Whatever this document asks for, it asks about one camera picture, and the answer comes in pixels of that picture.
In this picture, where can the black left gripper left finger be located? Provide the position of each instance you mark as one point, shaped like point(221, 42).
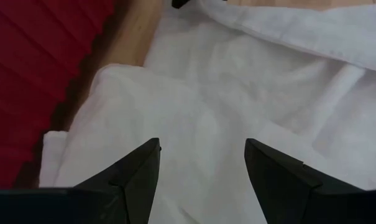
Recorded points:
point(138, 174)

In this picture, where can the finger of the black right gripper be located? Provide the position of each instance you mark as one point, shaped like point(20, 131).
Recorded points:
point(180, 3)

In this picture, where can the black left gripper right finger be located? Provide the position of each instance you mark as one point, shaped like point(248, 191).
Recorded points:
point(277, 180)

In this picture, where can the white shirt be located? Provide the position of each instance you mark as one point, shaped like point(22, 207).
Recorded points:
point(222, 93)

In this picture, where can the red plastic laundry basket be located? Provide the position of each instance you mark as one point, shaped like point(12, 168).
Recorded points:
point(29, 77)

